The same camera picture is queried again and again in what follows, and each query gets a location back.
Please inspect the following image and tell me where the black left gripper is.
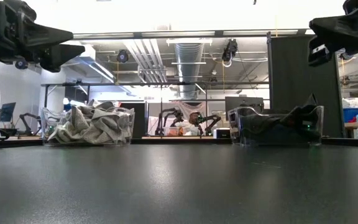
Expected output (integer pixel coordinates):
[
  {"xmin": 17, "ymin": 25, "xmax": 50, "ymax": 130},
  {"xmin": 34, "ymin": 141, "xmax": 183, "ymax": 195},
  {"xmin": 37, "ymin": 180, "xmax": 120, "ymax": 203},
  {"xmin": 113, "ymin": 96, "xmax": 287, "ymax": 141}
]
[{"xmin": 0, "ymin": 0, "xmax": 86, "ymax": 73}]

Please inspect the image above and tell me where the light gray towel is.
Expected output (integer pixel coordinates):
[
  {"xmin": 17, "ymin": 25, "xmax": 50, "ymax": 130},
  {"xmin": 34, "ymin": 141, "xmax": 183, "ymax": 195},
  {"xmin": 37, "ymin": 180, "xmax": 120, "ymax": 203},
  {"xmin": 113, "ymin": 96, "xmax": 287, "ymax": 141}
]
[{"xmin": 88, "ymin": 108, "xmax": 133, "ymax": 144}]

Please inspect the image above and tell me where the black partition panel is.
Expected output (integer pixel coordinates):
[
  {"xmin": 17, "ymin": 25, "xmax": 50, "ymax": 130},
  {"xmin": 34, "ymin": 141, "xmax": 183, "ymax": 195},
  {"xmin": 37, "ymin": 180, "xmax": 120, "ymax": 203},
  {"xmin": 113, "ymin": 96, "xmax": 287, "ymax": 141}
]
[{"xmin": 267, "ymin": 30, "xmax": 345, "ymax": 138}]

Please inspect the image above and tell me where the black hanging monitor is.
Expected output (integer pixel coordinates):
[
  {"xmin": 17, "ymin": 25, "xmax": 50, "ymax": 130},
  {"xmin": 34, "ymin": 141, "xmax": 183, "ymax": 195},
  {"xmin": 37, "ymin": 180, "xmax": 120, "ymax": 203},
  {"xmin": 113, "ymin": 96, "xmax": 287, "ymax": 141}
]
[{"xmin": 64, "ymin": 85, "xmax": 88, "ymax": 103}]

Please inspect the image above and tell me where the blue storage bin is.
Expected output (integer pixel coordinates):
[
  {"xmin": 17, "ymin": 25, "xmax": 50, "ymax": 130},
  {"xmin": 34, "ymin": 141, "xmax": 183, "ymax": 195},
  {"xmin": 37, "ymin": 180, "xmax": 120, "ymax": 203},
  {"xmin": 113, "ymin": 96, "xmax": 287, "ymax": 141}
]
[{"xmin": 342, "ymin": 107, "xmax": 358, "ymax": 123}]

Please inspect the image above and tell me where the clear plastic bin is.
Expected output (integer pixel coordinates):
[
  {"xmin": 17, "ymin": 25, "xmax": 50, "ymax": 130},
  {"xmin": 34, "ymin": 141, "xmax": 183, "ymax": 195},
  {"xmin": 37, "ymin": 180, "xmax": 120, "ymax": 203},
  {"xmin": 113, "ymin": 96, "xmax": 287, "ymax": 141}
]
[
  {"xmin": 40, "ymin": 105, "xmax": 135, "ymax": 146},
  {"xmin": 227, "ymin": 105, "xmax": 325, "ymax": 147}
]

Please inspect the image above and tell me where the black monitor on stand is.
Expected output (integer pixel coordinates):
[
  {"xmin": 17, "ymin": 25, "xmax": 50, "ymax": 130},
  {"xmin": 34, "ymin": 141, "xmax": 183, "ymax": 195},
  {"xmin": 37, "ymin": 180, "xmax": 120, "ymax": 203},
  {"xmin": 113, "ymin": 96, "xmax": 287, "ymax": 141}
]
[{"xmin": 0, "ymin": 101, "xmax": 17, "ymax": 123}]

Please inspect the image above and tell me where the black hanging ceiling device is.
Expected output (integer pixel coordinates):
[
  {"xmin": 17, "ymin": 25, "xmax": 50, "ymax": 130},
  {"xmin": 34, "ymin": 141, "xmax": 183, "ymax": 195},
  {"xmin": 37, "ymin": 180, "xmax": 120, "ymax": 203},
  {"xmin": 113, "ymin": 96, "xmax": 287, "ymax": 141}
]
[{"xmin": 221, "ymin": 39, "xmax": 239, "ymax": 68}]

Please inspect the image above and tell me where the black desktop monitor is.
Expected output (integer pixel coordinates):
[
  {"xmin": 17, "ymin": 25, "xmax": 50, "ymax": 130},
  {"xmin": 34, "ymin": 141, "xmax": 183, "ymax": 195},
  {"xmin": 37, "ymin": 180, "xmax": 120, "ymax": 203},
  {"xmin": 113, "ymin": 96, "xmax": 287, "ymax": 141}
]
[{"xmin": 224, "ymin": 96, "xmax": 265, "ymax": 114}]

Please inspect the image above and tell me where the black cabinet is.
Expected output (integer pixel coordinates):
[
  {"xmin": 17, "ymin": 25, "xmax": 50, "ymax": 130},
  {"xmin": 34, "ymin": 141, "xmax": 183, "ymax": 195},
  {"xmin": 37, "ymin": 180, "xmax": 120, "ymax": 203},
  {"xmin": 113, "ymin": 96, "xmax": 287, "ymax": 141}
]
[{"xmin": 121, "ymin": 102, "xmax": 149, "ymax": 139}]

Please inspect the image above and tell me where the gray metal frame beam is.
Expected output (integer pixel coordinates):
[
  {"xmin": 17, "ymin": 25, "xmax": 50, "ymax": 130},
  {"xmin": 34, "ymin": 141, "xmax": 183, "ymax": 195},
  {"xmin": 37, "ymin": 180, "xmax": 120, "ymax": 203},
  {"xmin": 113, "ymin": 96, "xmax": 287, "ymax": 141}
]
[{"xmin": 73, "ymin": 27, "xmax": 315, "ymax": 41}]

